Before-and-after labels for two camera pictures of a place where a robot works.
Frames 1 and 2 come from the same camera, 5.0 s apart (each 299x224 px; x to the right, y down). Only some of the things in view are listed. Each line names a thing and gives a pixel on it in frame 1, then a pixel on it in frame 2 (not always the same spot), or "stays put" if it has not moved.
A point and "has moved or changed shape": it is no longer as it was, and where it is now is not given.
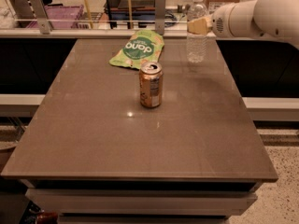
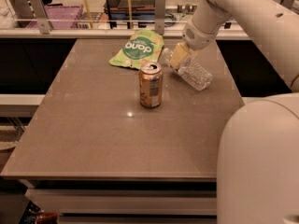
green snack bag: (141, 48) stays put
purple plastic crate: (61, 16) stays put
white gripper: (220, 23) → (198, 38)
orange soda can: (150, 85) stays put
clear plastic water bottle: (197, 44) has moved or changed shape
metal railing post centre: (160, 12) stays put
